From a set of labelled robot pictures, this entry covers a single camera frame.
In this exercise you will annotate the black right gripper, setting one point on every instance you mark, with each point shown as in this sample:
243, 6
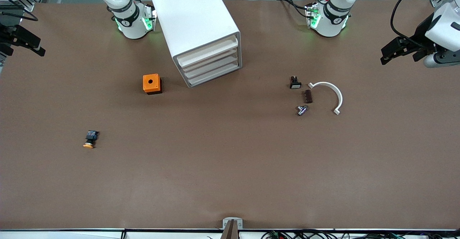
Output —
8, 37

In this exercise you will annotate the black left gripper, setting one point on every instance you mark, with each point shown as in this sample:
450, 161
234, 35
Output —
422, 33

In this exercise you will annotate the white plastic drawer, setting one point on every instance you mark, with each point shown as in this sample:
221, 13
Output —
212, 74
210, 66
208, 50
209, 58

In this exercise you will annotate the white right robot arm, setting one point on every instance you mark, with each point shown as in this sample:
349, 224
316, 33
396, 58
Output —
129, 19

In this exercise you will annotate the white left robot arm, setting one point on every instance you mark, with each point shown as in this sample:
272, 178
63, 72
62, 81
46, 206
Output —
332, 18

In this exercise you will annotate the white drawer cabinet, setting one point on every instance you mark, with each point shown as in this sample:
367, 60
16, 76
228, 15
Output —
190, 16

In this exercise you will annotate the small brown block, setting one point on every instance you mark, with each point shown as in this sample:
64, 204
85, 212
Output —
308, 96

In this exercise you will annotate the orange box with hole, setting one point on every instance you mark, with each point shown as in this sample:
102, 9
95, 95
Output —
151, 82

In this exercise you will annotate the brown table cover sheet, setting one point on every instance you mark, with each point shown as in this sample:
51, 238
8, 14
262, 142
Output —
230, 167

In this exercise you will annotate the white curved plastic bracket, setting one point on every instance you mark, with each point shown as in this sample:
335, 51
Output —
338, 95

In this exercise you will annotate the black switch with white face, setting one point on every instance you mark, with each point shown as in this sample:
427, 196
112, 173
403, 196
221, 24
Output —
295, 83

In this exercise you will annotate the yellow push button switch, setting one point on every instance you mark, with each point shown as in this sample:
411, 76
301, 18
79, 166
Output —
90, 136

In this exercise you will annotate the silver metal key switch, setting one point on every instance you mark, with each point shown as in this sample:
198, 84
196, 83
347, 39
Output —
302, 110

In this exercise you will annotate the grey metal edge bracket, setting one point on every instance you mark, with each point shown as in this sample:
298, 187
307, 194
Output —
225, 224

